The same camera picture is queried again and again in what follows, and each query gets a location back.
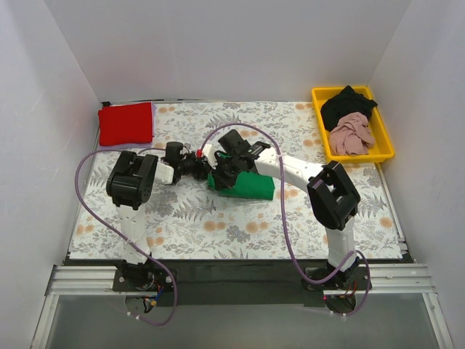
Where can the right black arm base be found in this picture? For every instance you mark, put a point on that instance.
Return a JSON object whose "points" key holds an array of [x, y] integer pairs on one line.
{"points": [[338, 280]]}

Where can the floral patterned table mat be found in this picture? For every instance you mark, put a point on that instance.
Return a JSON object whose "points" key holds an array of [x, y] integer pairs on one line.
{"points": [[190, 221]]}

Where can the red folded t shirt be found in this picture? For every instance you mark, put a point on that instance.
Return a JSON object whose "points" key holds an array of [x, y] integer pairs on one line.
{"points": [[125, 123]]}

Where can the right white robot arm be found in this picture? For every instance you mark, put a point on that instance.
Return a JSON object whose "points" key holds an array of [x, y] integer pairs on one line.
{"points": [[333, 197]]}

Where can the aluminium frame rail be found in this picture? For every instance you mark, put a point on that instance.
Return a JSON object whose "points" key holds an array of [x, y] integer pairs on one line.
{"points": [[241, 304]]}

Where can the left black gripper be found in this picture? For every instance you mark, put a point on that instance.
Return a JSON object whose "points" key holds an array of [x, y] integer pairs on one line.
{"points": [[198, 168]]}

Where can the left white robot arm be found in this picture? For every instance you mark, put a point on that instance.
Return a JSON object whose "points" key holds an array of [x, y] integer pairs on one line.
{"points": [[130, 186]]}

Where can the pink crumpled t shirt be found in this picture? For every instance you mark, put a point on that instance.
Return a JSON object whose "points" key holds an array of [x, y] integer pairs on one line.
{"points": [[352, 136]]}

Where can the yellow plastic bin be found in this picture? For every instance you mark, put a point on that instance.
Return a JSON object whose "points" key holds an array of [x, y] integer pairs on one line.
{"points": [[382, 149]]}

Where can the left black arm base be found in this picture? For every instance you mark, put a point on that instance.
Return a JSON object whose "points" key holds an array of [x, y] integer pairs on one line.
{"points": [[147, 280]]}

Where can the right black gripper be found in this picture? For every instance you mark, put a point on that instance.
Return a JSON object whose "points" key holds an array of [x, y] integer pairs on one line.
{"points": [[225, 175]]}

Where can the green t shirt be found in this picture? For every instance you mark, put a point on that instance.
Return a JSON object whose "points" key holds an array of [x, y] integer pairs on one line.
{"points": [[248, 185]]}

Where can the black crumpled t shirt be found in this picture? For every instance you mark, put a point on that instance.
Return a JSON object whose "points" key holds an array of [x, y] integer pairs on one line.
{"points": [[346, 102]]}

